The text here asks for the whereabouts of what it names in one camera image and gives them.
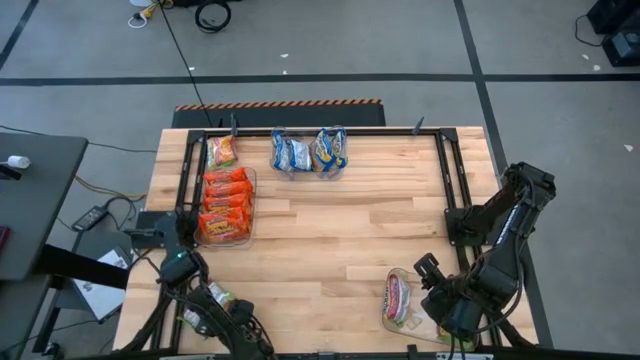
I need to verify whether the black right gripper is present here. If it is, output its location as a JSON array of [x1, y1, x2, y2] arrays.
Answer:
[[413, 252, 484, 344]]

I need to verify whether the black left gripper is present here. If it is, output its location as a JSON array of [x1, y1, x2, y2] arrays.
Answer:
[[212, 298, 276, 360]]

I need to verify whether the orange Saucy Noods pack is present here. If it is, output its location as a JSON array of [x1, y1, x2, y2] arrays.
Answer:
[[202, 193, 252, 212], [203, 167, 250, 185], [198, 207, 252, 245], [204, 179, 254, 198]]

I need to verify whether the clear plastic bin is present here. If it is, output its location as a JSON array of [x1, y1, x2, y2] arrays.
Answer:
[[379, 267, 481, 354], [193, 166, 258, 250], [268, 124, 350, 181]]

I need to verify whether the black desk base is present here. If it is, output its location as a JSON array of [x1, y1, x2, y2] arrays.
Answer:
[[30, 243, 131, 357]]

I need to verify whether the black hazard-striped floor mat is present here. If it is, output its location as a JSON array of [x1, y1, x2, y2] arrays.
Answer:
[[172, 98, 387, 129]]

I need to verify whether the black desk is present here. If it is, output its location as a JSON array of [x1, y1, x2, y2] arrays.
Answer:
[[0, 132, 90, 281]]

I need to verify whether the black equipment case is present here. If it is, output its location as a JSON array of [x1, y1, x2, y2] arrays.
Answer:
[[585, 0, 640, 35], [602, 27, 640, 69]]

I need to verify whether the yellow white power plug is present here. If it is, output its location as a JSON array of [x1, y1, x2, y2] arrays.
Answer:
[[127, 0, 174, 30]]

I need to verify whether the black metal rig frame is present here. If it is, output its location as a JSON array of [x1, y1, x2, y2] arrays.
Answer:
[[118, 127, 539, 360]]

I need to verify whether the yellow floor cable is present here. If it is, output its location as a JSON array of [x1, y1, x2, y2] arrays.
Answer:
[[74, 175, 147, 201]]

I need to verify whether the long black floor cable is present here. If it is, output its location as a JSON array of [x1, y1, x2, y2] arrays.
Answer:
[[157, 0, 215, 127]]

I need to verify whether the coiled black cable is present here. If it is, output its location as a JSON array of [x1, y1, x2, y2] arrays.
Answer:
[[193, 0, 233, 35]]

